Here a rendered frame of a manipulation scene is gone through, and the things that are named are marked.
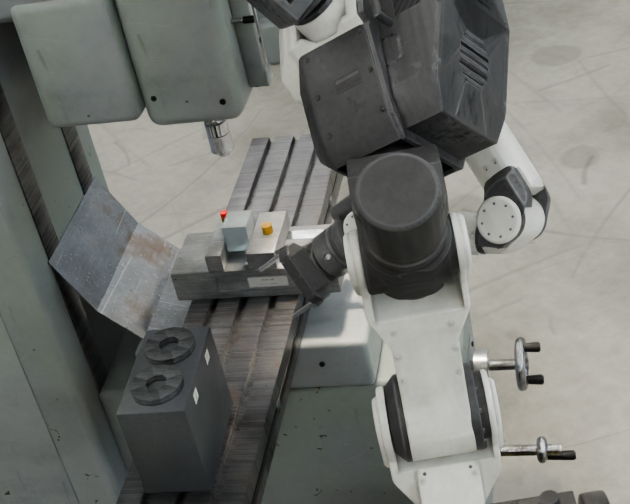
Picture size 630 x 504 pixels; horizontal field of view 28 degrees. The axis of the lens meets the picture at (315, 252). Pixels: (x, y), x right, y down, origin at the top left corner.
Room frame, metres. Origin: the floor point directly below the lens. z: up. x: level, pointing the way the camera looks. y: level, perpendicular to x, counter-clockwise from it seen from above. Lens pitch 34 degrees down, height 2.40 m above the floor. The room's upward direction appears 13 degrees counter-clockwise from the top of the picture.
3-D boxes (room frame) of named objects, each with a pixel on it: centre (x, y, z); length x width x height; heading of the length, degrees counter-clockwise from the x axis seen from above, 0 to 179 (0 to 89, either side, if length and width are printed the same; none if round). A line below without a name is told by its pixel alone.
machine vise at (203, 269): (2.17, 0.11, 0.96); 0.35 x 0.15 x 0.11; 73
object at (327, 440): (2.20, 0.11, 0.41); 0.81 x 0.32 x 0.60; 74
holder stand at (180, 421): (1.69, 0.29, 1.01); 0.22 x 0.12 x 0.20; 166
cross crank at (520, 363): (2.06, -0.35, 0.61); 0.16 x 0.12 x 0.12; 74
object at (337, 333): (2.20, 0.13, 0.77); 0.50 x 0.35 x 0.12; 74
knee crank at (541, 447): (1.92, -0.34, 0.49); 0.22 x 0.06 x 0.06; 74
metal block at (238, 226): (2.18, 0.14, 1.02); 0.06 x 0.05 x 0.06; 163
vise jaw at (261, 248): (2.16, 0.09, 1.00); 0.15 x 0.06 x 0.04; 163
